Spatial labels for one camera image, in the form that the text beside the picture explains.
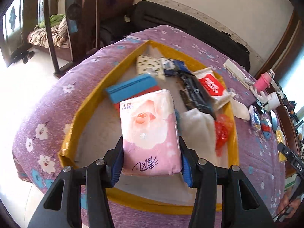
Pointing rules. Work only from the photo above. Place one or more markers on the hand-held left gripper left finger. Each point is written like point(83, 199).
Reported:
point(117, 168)

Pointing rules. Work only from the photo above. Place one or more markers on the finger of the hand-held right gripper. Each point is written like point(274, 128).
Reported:
point(287, 152)

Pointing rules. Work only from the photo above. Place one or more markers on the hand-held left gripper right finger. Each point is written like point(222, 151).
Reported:
point(187, 171)

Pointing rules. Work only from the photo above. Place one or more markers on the yellow sponge cloth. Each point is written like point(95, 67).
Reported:
point(281, 137)

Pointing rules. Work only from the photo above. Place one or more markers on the white soft cloth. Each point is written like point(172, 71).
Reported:
point(197, 128)

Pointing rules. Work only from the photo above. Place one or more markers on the yellow taped cardboard box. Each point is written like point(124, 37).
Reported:
point(147, 203)

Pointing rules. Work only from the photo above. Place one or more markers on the pink rose tissue packet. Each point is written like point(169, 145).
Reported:
point(149, 133)

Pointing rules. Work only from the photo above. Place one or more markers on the red plastic bag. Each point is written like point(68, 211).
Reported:
point(223, 130)

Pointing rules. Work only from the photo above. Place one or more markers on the black printed packet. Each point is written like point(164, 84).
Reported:
point(197, 95)

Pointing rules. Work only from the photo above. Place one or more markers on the multicoloured sponge cloth pack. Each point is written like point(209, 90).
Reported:
point(131, 87)

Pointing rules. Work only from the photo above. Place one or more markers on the red and white tissue packet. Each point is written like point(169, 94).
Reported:
point(212, 85)

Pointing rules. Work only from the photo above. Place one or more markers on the blue floral wet wipes packet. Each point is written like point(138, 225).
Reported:
point(177, 66)

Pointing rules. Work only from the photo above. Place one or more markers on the cream leaf print tissue packet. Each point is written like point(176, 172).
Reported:
point(148, 66)

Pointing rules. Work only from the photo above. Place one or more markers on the black smartphone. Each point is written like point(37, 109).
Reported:
point(273, 121)

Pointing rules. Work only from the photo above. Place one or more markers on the blue shiny snack packet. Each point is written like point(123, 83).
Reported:
point(255, 118)

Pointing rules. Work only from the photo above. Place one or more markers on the white mug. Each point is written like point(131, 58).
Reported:
point(273, 101)

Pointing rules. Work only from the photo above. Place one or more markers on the white cloth piece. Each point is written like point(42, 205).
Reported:
point(241, 110)

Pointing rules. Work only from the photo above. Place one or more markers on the pink thermos bottle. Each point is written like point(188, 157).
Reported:
point(262, 82)

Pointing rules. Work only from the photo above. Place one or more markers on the purple floral tablecloth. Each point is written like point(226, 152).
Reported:
point(47, 111)

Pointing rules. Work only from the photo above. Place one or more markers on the white flat box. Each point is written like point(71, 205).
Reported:
point(235, 70)

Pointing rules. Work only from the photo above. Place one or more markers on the wooden chair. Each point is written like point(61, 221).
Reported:
point(53, 52)

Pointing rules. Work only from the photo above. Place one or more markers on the black slipper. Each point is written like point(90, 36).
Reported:
point(29, 55)
point(17, 53)

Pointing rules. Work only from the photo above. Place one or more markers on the black leather sofa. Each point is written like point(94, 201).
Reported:
point(178, 23)

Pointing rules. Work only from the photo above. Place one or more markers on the striped blanket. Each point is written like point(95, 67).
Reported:
point(42, 34)

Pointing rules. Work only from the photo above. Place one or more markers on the green cloth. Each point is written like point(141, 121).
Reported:
point(53, 19)

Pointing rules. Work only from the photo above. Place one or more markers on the brown upholstered sofa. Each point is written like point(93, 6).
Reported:
point(121, 1)

